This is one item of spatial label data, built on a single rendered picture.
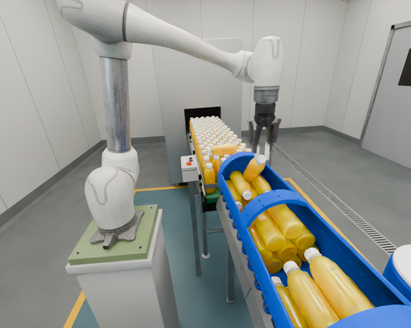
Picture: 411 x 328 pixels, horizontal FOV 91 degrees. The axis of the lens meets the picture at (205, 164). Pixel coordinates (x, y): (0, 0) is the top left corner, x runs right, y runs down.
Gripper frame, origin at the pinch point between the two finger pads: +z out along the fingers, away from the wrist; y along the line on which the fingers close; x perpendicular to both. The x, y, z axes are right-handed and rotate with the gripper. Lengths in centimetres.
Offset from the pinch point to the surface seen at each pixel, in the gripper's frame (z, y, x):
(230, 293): 119, -8, 19
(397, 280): 31, 30, -41
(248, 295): 45, -14, -29
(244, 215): 15.4, -13.1, -19.3
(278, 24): -122, 208, 438
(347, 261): 21.8, 12.8, -38.1
